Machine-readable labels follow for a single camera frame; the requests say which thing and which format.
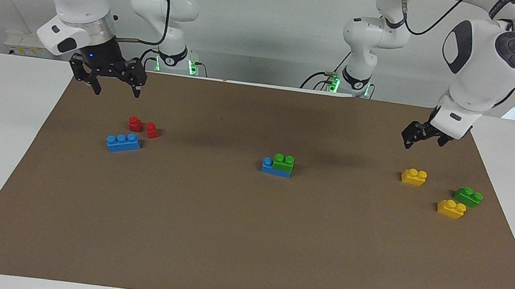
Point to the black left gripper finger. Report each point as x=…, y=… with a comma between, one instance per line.
x=443, y=140
x=408, y=138

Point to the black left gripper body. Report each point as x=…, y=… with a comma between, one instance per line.
x=424, y=128

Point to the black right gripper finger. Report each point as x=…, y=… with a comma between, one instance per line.
x=136, y=88
x=95, y=85

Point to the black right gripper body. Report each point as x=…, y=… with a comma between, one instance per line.
x=104, y=62

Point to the green toy brick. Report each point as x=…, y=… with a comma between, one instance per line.
x=467, y=197
x=283, y=163

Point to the blue toy brick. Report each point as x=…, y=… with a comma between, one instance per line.
x=123, y=143
x=268, y=167

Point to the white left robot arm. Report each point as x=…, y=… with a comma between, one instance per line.
x=481, y=69

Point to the red toy brick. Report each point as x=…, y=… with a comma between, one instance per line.
x=152, y=131
x=135, y=124

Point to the yellow toy brick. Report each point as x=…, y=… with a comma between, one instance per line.
x=414, y=177
x=450, y=209

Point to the brown table mat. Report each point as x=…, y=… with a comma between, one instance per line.
x=265, y=235

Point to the white wall socket box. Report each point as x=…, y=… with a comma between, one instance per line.
x=31, y=44

